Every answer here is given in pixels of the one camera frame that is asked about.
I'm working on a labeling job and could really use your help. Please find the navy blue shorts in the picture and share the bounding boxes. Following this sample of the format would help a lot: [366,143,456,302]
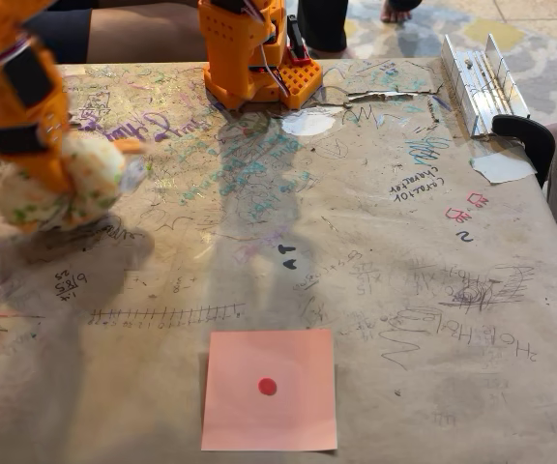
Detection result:
[25,0,100,65]

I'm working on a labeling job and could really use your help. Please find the white paper scrap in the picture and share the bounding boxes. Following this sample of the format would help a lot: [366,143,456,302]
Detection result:
[469,151,539,186]

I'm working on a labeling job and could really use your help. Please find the seated person bare thigh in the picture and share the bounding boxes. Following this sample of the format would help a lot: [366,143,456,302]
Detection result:
[84,2,205,65]

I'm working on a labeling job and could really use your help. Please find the bare foot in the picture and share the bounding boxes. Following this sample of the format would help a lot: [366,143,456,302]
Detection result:
[379,0,413,24]

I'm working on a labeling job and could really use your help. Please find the spotted plush toy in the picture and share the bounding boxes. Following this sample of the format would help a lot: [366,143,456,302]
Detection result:
[0,132,153,234]

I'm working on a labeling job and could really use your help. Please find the brown scribbled paper table cover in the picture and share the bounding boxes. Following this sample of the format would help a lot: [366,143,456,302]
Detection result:
[0,56,557,464]

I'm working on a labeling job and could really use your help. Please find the pink square sticky note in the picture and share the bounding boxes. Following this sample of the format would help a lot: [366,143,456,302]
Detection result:
[200,329,338,452]

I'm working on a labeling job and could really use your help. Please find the leg in black trousers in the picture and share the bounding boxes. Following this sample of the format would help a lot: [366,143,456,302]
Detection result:
[297,0,357,60]

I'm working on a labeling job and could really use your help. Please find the grey yellow patterned rug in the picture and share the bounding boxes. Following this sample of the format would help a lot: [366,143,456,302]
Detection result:
[343,0,557,128]

